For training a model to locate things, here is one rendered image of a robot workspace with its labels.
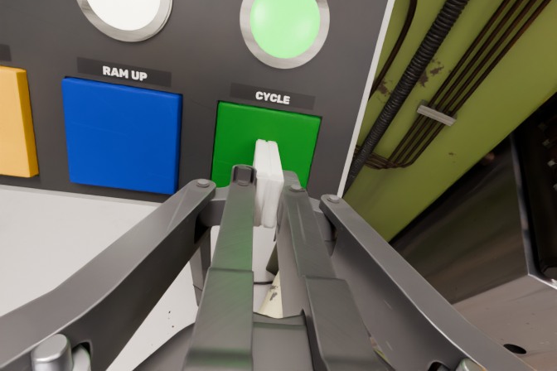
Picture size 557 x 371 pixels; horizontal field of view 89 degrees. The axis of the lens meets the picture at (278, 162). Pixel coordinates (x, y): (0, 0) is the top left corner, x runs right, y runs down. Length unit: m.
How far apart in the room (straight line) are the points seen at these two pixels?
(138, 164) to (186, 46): 0.09
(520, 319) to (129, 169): 0.47
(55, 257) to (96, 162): 1.17
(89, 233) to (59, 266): 0.14
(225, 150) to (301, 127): 0.06
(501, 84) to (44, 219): 1.49
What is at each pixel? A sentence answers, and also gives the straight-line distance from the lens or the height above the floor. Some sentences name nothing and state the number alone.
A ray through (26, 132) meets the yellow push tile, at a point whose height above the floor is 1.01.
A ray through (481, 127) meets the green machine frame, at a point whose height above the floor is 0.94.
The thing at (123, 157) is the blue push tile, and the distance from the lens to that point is 0.23.
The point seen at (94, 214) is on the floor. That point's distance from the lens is 1.44.
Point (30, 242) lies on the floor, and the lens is 1.46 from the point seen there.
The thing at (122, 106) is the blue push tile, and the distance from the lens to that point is 0.22.
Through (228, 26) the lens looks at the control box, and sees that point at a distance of 0.21.
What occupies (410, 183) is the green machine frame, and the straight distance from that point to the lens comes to 0.60.
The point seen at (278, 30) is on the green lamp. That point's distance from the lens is 0.20.
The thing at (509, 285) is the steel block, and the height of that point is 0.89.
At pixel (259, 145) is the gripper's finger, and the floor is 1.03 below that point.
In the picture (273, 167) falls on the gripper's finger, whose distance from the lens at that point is 0.16.
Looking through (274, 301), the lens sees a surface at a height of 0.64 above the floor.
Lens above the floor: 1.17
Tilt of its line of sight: 49 degrees down
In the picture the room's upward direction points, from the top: 15 degrees clockwise
